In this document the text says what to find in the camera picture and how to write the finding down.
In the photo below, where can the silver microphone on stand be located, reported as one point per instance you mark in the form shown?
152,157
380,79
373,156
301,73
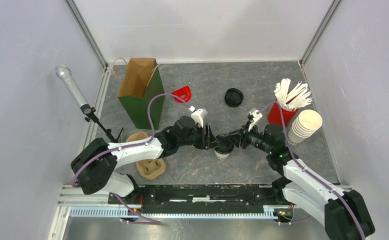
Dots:
65,75

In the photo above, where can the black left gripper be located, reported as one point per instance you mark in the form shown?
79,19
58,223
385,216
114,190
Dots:
208,141

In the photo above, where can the white paper coffee cup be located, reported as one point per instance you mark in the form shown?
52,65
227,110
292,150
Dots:
221,154

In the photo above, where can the red plastic cup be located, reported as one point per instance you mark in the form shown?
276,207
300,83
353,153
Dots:
274,116

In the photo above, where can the red plastic ring tool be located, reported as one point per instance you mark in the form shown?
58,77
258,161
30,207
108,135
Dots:
183,93

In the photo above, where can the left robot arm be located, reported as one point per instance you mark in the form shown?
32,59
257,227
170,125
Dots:
95,168

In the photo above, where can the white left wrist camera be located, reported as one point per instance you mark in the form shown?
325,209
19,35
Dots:
198,115

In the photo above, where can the stack of black lids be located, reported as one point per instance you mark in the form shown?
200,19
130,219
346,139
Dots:
233,97

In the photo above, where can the black coffee cup lid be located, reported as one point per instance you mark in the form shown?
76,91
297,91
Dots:
224,144

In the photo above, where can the green paper bag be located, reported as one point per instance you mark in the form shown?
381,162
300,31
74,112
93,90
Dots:
141,83

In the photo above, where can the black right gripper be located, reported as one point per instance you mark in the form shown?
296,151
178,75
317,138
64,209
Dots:
239,137

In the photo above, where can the brown cardboard cup carrier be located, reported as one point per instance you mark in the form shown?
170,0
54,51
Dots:
148,168

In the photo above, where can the stack of white paper cups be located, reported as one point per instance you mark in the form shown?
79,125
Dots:
304,126

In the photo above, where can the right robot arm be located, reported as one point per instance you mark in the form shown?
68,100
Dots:
343,213

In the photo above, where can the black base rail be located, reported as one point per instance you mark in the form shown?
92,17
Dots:
208,199

